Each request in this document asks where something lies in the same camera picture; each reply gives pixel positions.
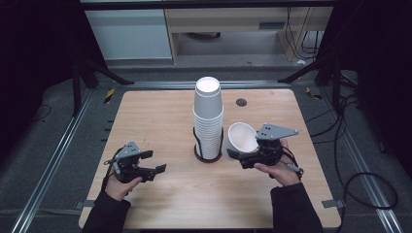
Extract thin black floor cable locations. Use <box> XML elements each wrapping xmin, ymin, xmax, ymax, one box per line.
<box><xmin>30</xmin><ymin>103</ymin><xmax>52</xmax><ymax>123</ymax></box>

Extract grey socket box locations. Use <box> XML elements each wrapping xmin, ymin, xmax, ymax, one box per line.
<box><xmin>258</xmin><ymin>21</ymin><xmax>287</xmax><ymax>30</ymax></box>

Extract hand-held gripper cable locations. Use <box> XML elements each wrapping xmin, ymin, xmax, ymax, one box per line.
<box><xmin>101</xmin><ymin>157</ymin><xmax>119</xmax><ymax>192</ymax></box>
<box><xmin>281</xmin><ymin>145</ymin><xmax>305</xmax><ymax>181</ymax></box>

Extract hanging black cables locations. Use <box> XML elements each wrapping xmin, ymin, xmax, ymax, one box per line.
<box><xmin>285</xmin><ymin>7</ymin><xmax>325</xmax><ymax>61</ymax></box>

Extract person's left hand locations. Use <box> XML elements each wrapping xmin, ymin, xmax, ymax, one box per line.
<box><xmin>105</xmin><ymin>177</ymin><xmax>144</xmax><ymax>202</ymax></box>

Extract metal floor rail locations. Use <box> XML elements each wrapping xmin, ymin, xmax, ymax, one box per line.
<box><xmin>319</xmin><ymin>86</ymin><xmax>404</xmax><ymax>233</ymax></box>
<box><xmin>11</xmin><ymin>90</ymin><xmax>94</xmax><ymax>233</ymax></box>

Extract person's right hand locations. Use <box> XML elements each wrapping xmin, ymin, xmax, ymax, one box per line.
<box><xmin>253</xmin><ymin>139</ymin><xmax>302</xmax><ymax>187</ymax></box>

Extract black metal stand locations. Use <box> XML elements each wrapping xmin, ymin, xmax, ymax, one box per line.
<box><xmin>277</xmin><ymin>57</ymin><xmax>345</xmax><ymax>113</ymax></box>
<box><xmin>71</xmin><ymin>57</ymin><xmax>134</xmax><ymax>117</ymax></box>

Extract white cabinet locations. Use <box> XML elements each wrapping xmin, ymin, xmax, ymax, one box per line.
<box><xmin>85</xmin><ymin>9</ymin><xmax>173</xmax><ymax>61</ymax></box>

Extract black wire cup holder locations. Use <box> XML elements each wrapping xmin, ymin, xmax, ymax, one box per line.
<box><xmin>192</xmin><ymin>126</ymin><xmax>225</xmax><ymax>164</ymax></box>

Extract left hand-held gripper cable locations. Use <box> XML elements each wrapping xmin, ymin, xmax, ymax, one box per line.
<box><xmin>101</xmin><ymin>157</ymin><xmax>119</xmax><ymax>192</ymax></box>

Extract yellow black tape strip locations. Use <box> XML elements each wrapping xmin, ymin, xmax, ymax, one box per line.
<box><xmin>305</xmin><ymin>86</ymin><xmax>324</xmax><ymax>100</ymax></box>
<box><xmin>103</xmin><ymin>88</ymin><xmax>116</xmax><ymax>105</ymax></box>

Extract right hand-held gripper cable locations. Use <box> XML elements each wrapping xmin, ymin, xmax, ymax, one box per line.
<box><xmin>281</xmin><ymin>145</ymin><xmax>305</xmax><ymax>181</ymax></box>

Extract stack of white cups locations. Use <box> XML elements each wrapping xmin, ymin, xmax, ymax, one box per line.
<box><xmin>192</xmin><ymin>76</ymin><xmax>225</xmax><ymax>161</ymax></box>

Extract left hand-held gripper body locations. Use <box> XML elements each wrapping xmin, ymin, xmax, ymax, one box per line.
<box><xmin>111</xmin><ymin>141</ymin><xmax>146</xmax><ymax>184</ymax></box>

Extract looped black floor cable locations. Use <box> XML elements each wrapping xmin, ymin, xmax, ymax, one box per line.
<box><xmin>332</xmin><ymin>93</ymin><xmax>399</xmax><ymax>233</ymax></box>

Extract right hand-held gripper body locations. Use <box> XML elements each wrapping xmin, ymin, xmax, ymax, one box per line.
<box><xmin>256</xmin><ymin>122</ymin><xmax>299</xmax><ymax>166</ymax></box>

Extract white paper cup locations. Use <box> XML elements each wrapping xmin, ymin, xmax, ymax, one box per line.
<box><xmin>225</xmin><ymin>121</ymin><xmax>260</xmax><ymax>160</ymax></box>

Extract metal cross rail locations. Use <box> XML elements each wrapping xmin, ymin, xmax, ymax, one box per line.
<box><xmin>125</xmin><ymin>80</ymin><xmax>292</xmax><ymax>90</ymax></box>

